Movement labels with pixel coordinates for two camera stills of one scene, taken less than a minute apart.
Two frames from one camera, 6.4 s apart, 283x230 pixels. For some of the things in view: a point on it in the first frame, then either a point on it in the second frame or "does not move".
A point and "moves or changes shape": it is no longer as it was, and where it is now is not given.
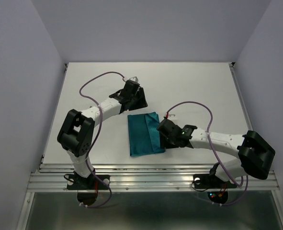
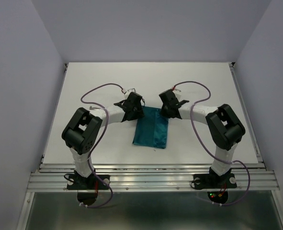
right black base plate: (209, 181) does not move
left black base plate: (75, 182) does not move
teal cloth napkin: (144, 134) moves or changes shape
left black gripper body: (138, 101) -> (138, 113)
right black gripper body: (167, 142) -> (164, 112)
